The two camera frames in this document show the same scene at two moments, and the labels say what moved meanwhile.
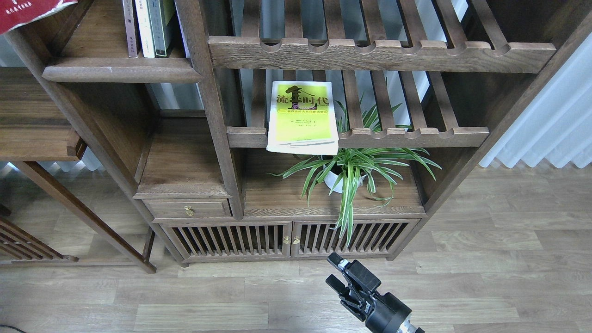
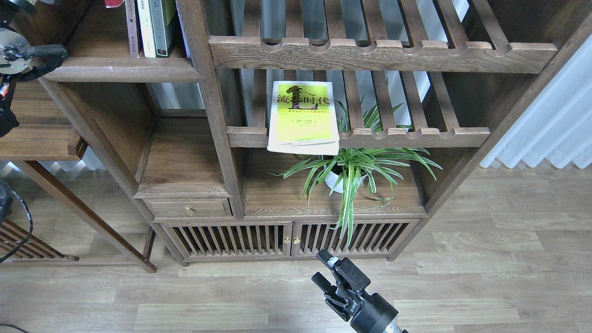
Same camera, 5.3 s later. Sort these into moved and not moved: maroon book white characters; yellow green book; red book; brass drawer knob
Moved: red book
Not moved: brass drawer knob; maroon book white characters; yellow green book
